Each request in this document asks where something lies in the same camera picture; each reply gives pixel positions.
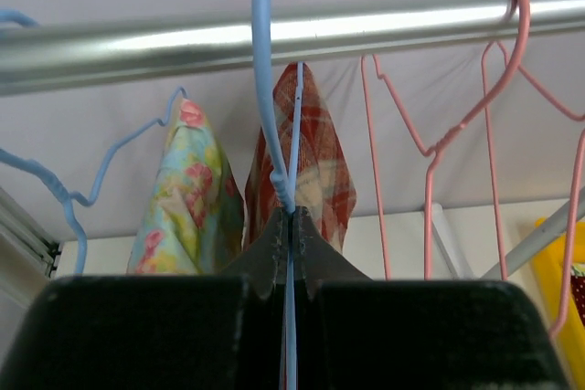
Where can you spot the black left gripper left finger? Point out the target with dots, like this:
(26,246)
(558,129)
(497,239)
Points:
(159,331)

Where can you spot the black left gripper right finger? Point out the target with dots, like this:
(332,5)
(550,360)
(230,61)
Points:
(358,333)

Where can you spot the floral pastel skirt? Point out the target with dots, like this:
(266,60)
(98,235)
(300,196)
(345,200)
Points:
(193,223)

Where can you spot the red plaid skirt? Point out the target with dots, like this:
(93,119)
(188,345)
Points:
(323,183)

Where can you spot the silver white clothes rack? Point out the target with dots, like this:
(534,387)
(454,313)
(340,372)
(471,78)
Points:
(35,59)

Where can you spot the yellow plastic bin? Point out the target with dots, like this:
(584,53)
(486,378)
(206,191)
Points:
(548,267)

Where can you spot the red polka dot cloth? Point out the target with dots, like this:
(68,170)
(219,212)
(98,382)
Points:
(577,290)

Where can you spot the pink wire hanger right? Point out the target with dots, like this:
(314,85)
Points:
(538,124)

